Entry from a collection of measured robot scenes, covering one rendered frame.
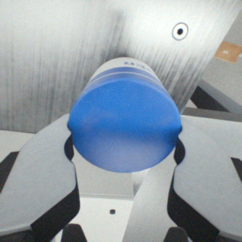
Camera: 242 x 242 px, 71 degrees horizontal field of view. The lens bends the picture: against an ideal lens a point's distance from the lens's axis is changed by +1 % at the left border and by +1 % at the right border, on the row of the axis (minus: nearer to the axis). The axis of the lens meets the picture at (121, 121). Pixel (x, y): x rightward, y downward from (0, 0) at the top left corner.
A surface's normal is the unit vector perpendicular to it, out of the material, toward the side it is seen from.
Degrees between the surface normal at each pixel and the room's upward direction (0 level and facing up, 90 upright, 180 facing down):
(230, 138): 0
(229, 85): 0
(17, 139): 90
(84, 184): 90
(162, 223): 0
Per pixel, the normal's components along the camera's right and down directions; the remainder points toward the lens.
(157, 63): -0.02, 0.50
